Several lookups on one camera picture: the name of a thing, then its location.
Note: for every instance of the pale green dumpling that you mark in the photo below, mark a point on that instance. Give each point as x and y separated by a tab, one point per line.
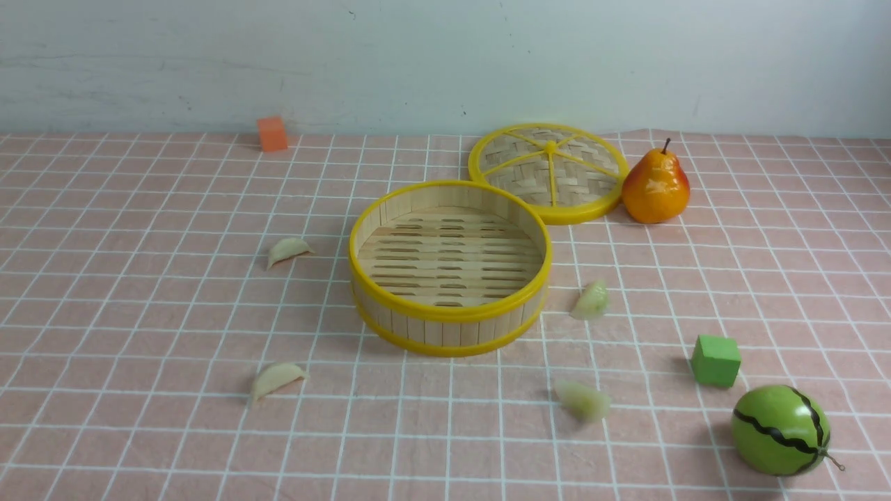
584	402
593	301

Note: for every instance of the white dumpling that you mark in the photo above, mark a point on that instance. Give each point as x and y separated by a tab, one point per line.
273	378
285	249

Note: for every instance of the yellow bamboo steamer tray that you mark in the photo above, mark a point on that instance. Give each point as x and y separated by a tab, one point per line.
450	268

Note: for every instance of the yellow woven steamer lid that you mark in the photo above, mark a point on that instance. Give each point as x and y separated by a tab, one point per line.
568	176

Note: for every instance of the orange foam cube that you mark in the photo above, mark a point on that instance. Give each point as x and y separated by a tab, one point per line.
272	134

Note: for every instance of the orange toy pear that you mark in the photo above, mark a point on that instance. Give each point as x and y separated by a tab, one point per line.
656	188

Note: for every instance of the pink checkered tablecloth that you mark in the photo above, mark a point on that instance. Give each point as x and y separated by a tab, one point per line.
136	312

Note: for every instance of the green foam cube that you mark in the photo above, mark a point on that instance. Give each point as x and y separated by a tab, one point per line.
716	361

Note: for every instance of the green toy watermelon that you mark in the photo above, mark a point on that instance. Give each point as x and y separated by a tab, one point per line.
782	432

